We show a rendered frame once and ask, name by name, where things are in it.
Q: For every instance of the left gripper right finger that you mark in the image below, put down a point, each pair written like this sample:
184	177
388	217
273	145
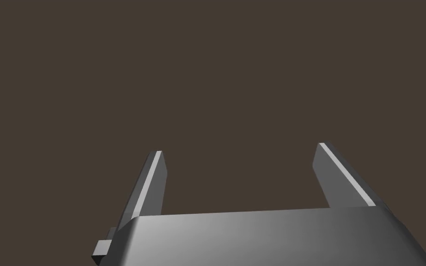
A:
340	183

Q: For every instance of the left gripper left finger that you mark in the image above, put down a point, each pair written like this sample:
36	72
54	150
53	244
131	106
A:
150	186

